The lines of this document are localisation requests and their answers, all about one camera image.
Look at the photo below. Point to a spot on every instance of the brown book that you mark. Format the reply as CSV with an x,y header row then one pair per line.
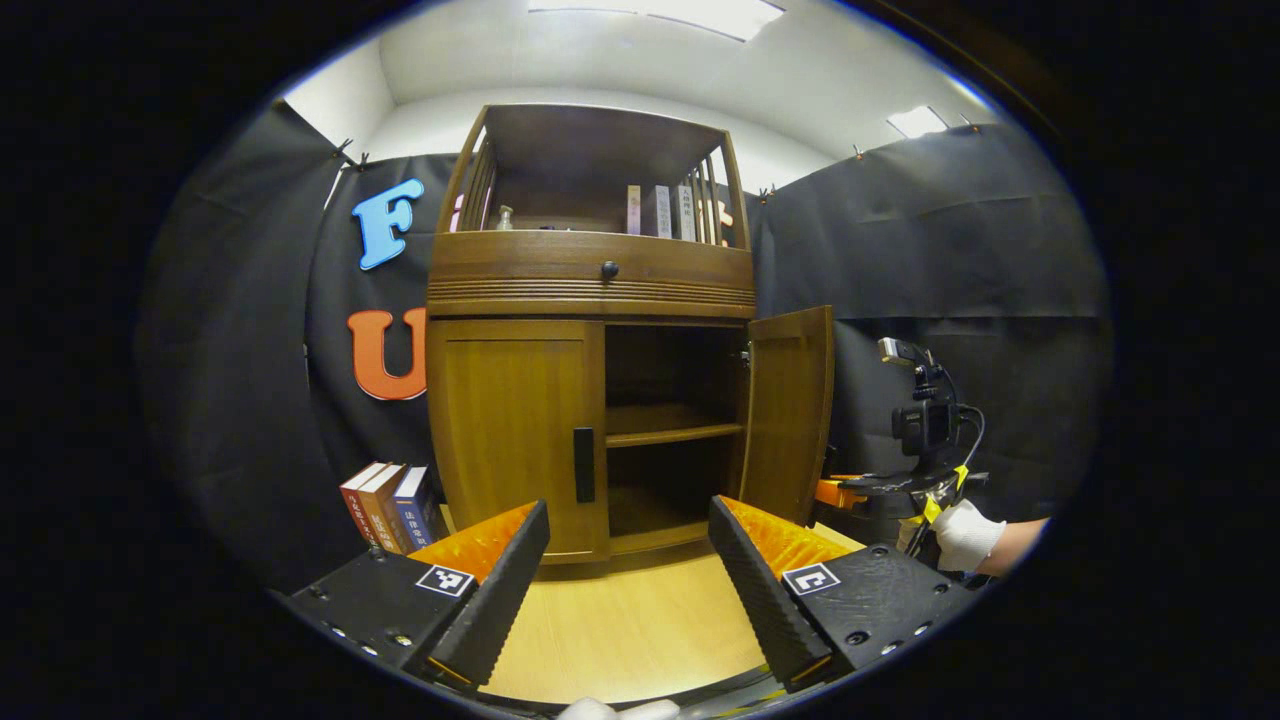
x,y
385,510

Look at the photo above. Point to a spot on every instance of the white-spined book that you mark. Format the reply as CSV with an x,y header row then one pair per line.
x,y
686,212

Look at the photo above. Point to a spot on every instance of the wooden inner shelf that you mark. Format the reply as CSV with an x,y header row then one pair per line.
x,y
665,425

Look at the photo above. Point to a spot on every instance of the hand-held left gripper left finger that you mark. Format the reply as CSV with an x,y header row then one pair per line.
x,y
495,605

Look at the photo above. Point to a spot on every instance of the small ceiling light panel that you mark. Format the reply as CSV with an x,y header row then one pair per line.
x,y
917,121

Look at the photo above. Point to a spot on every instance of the small clear bottle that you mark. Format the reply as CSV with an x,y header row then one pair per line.
x,y
505,219

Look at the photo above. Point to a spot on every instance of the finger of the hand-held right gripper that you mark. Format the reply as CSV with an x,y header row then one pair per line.
x,y
845,493

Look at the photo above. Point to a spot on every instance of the large ceiling light panel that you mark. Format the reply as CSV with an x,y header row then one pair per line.
x,y
680,15

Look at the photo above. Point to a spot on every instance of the wooden cabinet door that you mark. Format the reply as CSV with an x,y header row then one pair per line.
x,y
510,440
790,410

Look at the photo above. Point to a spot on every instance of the wooden cabinet drawer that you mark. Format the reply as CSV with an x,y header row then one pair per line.
x,y
520,255

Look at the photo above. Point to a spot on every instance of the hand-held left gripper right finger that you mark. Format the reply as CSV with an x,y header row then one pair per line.
x,y
765,600

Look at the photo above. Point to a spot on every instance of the black backdrop cloth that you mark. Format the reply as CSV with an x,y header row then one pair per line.
x,y
950,230

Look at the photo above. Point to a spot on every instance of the wooden double-door shoe cabinet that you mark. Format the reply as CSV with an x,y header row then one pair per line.
x,y
520,280

